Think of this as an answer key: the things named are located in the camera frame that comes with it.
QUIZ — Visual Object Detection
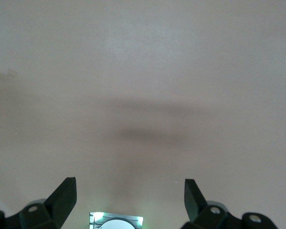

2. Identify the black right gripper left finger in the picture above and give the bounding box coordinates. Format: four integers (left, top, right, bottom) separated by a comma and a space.
0, 177, 77, 229

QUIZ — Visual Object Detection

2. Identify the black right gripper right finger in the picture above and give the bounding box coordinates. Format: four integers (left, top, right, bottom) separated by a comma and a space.
181, 178, 277, 229

